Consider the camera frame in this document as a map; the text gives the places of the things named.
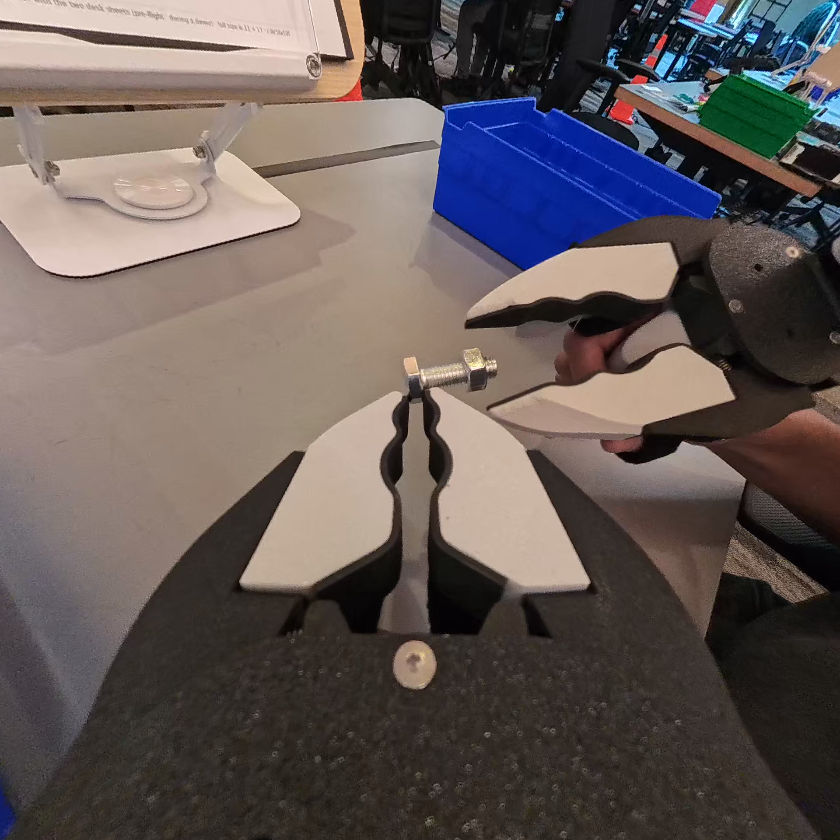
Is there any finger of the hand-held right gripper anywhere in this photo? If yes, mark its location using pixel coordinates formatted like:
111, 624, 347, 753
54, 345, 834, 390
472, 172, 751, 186
464, 239, 685, 333
487, 344, 740, 442

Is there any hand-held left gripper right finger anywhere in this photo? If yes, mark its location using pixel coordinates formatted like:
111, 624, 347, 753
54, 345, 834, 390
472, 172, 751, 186
420, 390, 593, 620

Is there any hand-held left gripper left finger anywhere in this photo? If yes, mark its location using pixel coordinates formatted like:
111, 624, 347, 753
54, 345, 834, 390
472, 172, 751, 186
238, 392, 418, 620

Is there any silver hex nut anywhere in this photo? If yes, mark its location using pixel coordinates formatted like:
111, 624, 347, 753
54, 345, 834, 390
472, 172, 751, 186
460, 347, 500, 392

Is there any silver bolt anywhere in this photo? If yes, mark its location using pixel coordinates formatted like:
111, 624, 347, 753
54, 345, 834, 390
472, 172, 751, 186
401, 355, 473, 403

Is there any person's right forearm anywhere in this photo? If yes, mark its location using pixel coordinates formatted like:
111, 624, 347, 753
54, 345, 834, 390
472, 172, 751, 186
707, 406, 840, 542

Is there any grey desk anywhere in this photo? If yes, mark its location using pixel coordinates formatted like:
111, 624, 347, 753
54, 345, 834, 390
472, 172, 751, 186
0, 99, 749, 815

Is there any person's right hand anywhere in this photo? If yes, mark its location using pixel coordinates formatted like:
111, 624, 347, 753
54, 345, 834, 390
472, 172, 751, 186
554, 321, 653, 456

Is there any green crate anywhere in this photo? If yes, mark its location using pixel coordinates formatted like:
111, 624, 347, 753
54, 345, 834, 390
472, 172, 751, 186
697, 71, 817, 160

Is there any wooden table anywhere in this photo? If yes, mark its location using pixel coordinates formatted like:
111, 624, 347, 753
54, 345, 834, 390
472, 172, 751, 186
615, 77, 840, 200

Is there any person's dark clothing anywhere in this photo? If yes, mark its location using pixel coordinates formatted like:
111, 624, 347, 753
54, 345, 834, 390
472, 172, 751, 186
707, 575, 840, 840

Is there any white document stand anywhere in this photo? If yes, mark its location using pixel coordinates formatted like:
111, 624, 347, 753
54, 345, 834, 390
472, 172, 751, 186
0, 27, 324, 280

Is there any printed instruction sheet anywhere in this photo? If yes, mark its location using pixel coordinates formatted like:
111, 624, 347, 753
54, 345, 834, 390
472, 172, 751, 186
0, 0, 354, 61

